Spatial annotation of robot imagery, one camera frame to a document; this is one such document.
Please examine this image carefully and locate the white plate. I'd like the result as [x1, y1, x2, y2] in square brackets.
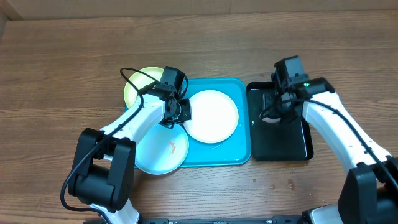
[184, 90, 239, 144]

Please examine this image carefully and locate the light blue plate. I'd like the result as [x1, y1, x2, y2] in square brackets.
[135, 124, 189, 175]

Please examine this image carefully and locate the green sponge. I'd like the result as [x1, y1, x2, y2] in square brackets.
[262, 117, 280, 124]

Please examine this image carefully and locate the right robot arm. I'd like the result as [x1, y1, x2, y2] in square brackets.
[259, 78, 397, 223]

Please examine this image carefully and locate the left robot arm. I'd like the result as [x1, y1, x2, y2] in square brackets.
[60, 94, 192, 223]

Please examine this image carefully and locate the black rectangular tray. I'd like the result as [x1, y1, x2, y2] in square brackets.
[246, 82, 313, 161]

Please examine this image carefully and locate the teal plastic tray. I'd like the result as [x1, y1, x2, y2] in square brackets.
[123, 78, 252, 169]

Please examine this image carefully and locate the yellow-green plate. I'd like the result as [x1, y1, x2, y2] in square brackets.
[124, 67, 164, 108]

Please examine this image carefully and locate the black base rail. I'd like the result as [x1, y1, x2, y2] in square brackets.
[83, 214, 307, 224]

